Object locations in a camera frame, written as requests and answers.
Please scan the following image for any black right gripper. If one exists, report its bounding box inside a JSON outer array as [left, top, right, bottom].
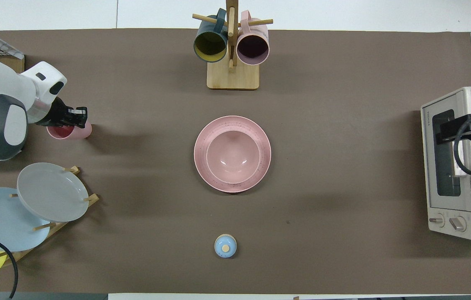
[[435, 113, 471, 146]]

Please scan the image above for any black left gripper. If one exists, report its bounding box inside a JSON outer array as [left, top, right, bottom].
[[35, 97, 88, 129]]

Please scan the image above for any pink tumbler cup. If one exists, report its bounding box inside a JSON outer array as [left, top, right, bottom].
[[46, 121, 93, 140]]

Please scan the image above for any pink bowl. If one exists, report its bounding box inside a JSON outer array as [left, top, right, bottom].
[[206, 130, 261, 184]]

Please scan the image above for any grey plate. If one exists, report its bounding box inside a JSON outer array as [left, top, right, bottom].
[[17, 162, 90, 223]]

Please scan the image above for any wooden plate rack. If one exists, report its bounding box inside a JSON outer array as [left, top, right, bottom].
[[0, 166, 100, 267]]

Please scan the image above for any brown table mat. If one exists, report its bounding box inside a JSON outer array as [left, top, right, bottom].
[[0, 28, 471, 294]]

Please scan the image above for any pink speckled plate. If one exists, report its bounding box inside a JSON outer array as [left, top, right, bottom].
[[194, 115, 272, 193]]

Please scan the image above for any light blue plate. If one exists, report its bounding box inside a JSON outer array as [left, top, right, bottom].
[[0, 187, 51, 252]]

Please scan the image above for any dark teal mug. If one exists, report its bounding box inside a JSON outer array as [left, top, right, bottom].
[[194, 8, 228, 63]]

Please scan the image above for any wooden mug tree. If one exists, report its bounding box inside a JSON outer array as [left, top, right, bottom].
[[192, 0, 274, 90]]

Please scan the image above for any pink mug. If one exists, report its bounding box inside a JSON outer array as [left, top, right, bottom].
[[236, 10, 270, 66]]

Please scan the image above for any small blue lidded jar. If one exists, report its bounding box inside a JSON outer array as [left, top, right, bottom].
[[214, 234, 237, 258]]

